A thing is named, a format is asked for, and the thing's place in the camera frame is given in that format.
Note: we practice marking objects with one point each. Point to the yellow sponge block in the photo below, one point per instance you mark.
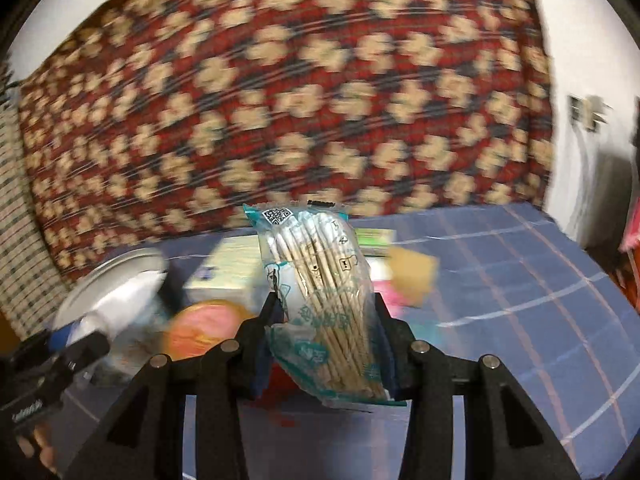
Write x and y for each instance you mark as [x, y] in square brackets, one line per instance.
[412, 274]

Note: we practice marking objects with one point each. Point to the blue plaid bed sheet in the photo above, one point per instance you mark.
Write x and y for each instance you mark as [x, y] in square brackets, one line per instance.
[510, 283]

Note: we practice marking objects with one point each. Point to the green small tissue pack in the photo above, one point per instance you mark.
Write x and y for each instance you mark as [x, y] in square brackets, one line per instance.
[375, 242]

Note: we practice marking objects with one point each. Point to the pink white towel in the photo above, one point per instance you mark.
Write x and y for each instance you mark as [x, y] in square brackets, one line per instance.
[394, 301]

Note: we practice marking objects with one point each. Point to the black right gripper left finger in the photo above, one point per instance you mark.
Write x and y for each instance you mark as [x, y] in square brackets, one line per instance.
[141, 435]

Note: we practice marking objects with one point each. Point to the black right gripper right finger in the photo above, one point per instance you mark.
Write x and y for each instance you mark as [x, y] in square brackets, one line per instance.
[505, 435]

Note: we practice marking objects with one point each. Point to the red plaid bear blanket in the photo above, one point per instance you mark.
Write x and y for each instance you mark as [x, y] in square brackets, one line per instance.
[157, 118]

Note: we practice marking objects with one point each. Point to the pink patchwork hanging cloth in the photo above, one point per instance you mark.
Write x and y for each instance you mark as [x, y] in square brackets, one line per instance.
[631, 237]

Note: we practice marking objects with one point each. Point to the yellow dotted tissue box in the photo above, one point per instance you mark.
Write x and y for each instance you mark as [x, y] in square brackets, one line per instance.
[231, 273]

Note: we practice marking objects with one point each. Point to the wall power outlet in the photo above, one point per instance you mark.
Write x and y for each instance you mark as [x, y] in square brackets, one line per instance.
[576, 110]

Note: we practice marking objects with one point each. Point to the round metal tin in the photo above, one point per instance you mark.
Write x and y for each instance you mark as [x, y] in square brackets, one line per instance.
[116, 291]

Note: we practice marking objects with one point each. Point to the white charger plug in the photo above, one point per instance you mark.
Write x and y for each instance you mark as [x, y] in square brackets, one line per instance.
[594, 113]

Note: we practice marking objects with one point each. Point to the left hand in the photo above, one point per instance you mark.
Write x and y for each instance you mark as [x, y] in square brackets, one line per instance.
[39, 445]

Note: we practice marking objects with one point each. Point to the checkered cloth at left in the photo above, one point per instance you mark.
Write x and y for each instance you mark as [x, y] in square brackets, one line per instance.
[31, 286]

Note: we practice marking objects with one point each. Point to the gold lidded round jar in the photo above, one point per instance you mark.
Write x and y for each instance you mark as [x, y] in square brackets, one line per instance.
[200, 327]

